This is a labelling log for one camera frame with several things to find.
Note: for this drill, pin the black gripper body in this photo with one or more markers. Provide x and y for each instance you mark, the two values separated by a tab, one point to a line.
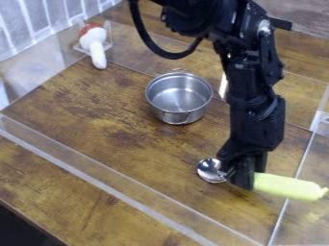
253	137

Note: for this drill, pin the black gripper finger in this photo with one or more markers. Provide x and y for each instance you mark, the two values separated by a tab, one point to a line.
247	165

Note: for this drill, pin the green handled metal spoon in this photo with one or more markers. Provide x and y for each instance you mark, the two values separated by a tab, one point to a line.
271	184

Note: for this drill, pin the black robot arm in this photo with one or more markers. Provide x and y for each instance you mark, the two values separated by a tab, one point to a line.
241	30

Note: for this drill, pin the small steel pot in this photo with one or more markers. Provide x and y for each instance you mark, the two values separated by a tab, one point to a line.
179	96

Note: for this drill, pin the black bar at back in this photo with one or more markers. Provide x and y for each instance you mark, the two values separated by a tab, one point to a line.
282	24

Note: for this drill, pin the red white toy mushroom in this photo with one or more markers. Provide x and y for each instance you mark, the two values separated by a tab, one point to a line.
92	38

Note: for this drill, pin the clear acrylic enclosure wall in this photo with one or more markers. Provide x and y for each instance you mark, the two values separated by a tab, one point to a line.
165	209

